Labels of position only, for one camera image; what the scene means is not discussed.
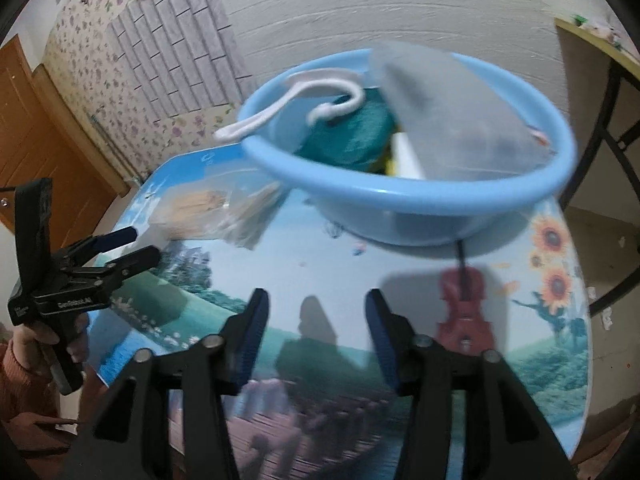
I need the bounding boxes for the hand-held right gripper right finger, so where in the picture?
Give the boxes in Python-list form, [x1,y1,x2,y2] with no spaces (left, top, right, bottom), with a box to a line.
[364,287,576,480]

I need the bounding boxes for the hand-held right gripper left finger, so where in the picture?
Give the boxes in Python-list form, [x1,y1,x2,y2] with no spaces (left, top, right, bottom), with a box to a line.
[60,287,271,480]

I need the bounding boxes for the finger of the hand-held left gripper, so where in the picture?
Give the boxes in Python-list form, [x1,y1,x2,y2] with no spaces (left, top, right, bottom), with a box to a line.
[75,246,162,291]
[60,226,139,267]

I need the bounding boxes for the clear bag of wooden sticks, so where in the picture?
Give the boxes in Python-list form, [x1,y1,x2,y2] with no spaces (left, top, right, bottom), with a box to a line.
[149,170,236,241]

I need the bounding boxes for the clear plastic bag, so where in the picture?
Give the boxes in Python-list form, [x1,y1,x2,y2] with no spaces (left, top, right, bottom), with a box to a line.
[220,180,287,252]

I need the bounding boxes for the light blue plastic basin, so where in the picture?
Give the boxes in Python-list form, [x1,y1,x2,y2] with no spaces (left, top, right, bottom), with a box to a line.
[237,49,576,247]

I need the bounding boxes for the white cable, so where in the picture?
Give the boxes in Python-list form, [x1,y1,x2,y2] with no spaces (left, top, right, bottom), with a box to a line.
[214,71,366,142]

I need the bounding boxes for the teal green cloth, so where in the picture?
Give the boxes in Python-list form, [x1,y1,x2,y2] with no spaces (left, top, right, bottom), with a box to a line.
[295,89,398,173]

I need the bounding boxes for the person's left hand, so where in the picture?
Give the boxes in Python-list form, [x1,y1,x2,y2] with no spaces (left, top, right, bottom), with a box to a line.
[11,310,92,376]

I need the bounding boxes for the brown wooden door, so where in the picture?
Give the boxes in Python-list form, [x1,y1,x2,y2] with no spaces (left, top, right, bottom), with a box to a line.
[0,35,131,233]

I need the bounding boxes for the yellow side table black legs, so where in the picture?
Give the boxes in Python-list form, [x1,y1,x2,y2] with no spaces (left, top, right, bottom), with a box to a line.
[554,16,640,316]

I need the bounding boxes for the clear snack bag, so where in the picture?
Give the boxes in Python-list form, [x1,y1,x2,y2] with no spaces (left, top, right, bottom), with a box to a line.
[589,17,628,46]

